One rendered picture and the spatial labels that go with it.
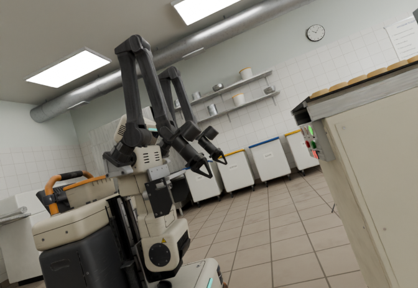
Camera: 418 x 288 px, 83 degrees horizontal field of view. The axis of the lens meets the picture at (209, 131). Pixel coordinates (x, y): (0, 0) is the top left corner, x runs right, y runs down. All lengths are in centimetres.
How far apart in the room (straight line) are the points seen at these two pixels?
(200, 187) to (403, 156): 382
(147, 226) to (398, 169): 97
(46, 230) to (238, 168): 340
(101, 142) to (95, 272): 396
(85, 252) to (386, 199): 109
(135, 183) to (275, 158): 326
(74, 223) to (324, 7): 524
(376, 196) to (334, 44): 458
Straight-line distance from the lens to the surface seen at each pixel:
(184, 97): 139
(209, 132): 134
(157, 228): 117
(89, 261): 120
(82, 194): 134
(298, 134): 423
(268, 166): 422
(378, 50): 547
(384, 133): 87
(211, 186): 440
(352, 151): 83
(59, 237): 124
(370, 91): 87
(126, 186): 123
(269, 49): 515
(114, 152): 103
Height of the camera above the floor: 84
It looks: 6 degrees up
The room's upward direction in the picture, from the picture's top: 19 degrees counter-clockwise
